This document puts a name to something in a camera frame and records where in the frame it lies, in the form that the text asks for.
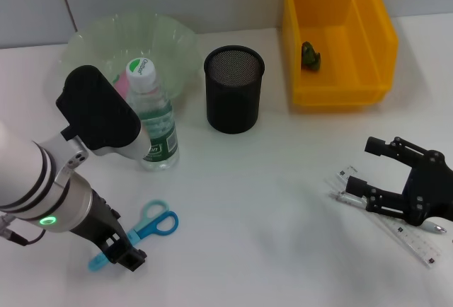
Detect pale green wavy fruit plate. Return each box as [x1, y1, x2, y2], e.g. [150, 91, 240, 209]
[58, 11, 200, 110]

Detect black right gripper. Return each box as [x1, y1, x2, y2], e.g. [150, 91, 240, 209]
[345, 136, 453, 228]

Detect blue teal capped scissors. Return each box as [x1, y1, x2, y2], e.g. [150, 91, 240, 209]
[87, 199, 180, 272]

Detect clear plastic ruler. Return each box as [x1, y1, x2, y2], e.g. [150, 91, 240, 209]
[324, 165, 444, 270]

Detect black mesh trash can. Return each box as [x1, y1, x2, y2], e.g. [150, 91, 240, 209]
[203, 45, 265, 134]

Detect small green toy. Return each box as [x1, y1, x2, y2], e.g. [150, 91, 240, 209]
[300, 40, 323, 72]

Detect yellow plastic storage bin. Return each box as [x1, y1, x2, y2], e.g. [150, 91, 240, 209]
[282, 0, 400, 108]

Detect pink peach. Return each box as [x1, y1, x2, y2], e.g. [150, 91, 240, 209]
[112, 69, 130, 101]

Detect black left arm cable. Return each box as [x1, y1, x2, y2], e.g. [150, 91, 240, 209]
[0, 214, 47, 248]

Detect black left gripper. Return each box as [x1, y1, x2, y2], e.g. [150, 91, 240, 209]
[69, 187, 149, 273]

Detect white grey ballpoint pen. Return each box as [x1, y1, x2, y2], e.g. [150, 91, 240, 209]
[328, 190, 447, 236]

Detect clear green-label water bottle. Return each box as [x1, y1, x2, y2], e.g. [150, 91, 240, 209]
[125, 57, 180, 173]

